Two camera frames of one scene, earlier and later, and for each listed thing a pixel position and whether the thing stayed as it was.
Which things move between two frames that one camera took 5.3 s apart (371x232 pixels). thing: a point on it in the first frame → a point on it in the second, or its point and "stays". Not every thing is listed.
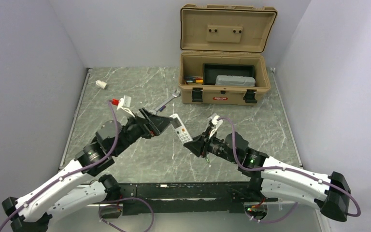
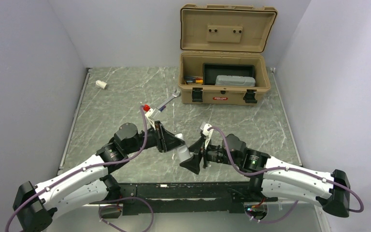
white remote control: x=180 y=129 → x=182 y=152
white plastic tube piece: x=101 y=84 stays
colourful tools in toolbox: x=191 y=79 stays
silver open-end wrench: x=175 y=94 stays
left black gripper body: x=135 y=129 → x=151 y=139
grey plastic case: x=235 y=80 stays
